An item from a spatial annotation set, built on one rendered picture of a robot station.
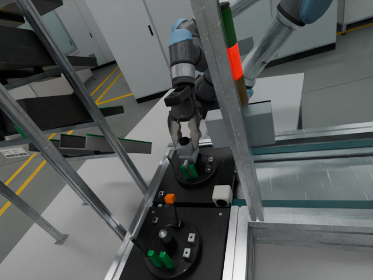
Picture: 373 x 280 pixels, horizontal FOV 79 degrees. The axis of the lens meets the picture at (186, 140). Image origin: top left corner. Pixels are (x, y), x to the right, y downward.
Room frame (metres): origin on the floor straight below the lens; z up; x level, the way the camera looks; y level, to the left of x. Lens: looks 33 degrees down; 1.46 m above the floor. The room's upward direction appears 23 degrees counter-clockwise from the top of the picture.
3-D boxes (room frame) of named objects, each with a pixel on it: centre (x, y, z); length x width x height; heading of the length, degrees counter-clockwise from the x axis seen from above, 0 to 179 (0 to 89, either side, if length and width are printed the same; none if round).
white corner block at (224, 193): (0.41, -0.03, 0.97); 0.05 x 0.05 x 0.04; 62
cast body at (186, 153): (0.54, 0.01, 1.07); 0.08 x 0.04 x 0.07; 152
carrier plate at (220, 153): (0.55, 0.01, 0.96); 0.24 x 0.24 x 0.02; 62
